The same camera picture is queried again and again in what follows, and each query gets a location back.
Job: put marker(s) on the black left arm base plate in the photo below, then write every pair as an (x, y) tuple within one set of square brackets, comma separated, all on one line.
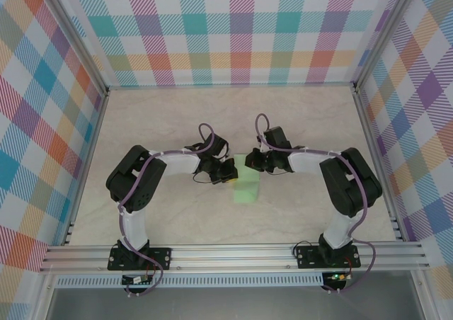
[(159, 258)]

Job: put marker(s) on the aluminium table end rail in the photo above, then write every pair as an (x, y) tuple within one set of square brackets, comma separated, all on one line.
[(230, 85)]

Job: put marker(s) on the long aluminium mounting rail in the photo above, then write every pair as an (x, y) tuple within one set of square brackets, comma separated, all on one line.
[(230, 258)]

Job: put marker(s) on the aluminium frame post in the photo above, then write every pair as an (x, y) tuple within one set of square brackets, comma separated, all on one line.
[(371, 37), (81, 37)]

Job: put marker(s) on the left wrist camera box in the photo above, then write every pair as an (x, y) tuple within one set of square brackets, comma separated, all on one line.
[(218, 144)]

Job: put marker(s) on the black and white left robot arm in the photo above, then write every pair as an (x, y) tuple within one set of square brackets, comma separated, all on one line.
[(134, 178)]

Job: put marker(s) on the grey metal panel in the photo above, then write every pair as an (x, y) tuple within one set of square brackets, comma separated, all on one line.
[(230, 306)]

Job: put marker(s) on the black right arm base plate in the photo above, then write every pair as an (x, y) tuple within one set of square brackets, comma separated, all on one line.
[(308, 258)]

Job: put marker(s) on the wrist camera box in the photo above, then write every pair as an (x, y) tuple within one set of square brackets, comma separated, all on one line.
[(218, 144), (277, 136)]

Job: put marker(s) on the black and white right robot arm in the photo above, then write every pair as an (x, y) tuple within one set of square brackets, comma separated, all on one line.
[(354, 185)]

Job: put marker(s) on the light green paper sheet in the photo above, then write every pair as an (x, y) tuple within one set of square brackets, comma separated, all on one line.
[(246, 192)]

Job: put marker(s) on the small black circuit board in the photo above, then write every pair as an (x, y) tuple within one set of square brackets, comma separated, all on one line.
[(136, 280)]

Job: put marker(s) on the small circuit board green light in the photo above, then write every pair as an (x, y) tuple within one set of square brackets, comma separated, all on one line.
[(336, 277)]

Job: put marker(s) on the short aluminium frame bar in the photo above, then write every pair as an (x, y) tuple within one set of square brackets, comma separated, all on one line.
[(44, 298), (423, 298)]

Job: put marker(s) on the aluminium table side rail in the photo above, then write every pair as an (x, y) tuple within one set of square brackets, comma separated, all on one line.
[(379, 164), (86, 164)]

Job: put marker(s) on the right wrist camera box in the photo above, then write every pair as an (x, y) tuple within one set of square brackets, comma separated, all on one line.
[(277, 136)]

